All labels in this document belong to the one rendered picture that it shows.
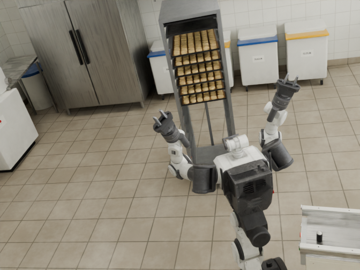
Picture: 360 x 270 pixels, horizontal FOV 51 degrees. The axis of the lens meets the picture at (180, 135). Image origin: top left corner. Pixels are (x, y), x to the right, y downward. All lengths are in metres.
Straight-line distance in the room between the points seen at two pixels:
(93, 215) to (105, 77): 2.25
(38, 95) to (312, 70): 4.31
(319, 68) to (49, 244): 4.02
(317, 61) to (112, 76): 2.85
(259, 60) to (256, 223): 3.53
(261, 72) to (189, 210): 2.50
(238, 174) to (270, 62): 3.63
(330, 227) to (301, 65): 3.41
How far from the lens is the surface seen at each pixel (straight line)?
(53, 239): 4.05
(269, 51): 5.35
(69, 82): 5.83
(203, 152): 4.22
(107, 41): 5.34
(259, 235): 2.14
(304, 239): 2.33
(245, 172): 1.93
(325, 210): 2.41
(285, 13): 5.90
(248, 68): 5.45
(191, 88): 3.35
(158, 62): 5.54
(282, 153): 2.07
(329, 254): 2.24
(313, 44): 5.39
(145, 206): 3.95
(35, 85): 6.61
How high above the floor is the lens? 2.59
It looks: 32 degrees down
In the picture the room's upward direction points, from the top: 13 degrees counter-clockwise
